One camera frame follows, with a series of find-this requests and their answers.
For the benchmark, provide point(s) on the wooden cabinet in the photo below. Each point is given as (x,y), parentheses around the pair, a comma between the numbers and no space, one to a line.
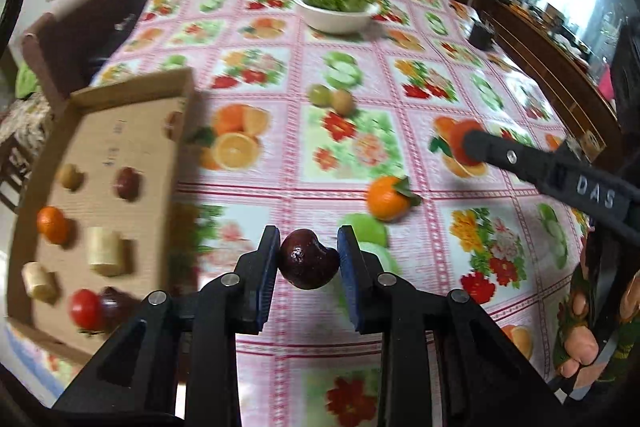
(545,22)

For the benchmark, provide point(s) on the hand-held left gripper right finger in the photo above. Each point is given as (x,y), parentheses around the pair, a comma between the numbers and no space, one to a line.
(349,284)

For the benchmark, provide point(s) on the pink fruit print tablecloth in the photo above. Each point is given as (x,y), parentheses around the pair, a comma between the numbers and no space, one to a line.
(325,147)

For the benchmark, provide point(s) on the orange tangerine with leaf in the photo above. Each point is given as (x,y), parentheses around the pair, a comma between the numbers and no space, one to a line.
(389,198)

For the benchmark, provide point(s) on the red tomato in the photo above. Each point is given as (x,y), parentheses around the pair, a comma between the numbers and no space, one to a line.
(85,309)
(464,147)

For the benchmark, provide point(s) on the person's right hand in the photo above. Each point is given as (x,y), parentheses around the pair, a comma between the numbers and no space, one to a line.
(580,342)

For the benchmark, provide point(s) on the green grape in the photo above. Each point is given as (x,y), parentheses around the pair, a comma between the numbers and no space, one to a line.
(318,95)

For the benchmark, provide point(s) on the dark red jujube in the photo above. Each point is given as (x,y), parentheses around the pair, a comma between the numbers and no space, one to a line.
(307,259)
(114,305)
(127,182)

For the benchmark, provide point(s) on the green cloth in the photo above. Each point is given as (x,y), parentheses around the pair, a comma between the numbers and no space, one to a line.
(26,79)

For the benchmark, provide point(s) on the brown upholstered chair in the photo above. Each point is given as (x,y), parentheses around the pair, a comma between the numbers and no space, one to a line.
(75,37)

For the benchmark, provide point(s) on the brown longan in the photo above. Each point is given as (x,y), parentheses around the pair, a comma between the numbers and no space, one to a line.
(342,101)
(70,176)

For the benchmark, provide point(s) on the small black container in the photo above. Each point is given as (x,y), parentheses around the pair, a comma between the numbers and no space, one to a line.
(482,35)

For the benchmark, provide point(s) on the shallow cardboard box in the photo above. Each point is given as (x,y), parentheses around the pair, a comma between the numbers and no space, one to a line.
(100,207)

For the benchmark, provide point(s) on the cream sugarcane piece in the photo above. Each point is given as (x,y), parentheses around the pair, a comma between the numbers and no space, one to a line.
(40,286)
(105,251)

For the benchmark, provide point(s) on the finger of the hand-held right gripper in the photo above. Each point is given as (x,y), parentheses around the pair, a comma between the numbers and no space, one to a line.
(500,152)

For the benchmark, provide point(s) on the white bowl of greens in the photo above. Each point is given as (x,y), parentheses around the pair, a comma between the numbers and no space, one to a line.
(336,9)

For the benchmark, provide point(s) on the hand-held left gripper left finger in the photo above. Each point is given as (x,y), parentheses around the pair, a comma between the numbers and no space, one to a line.
(266,279)

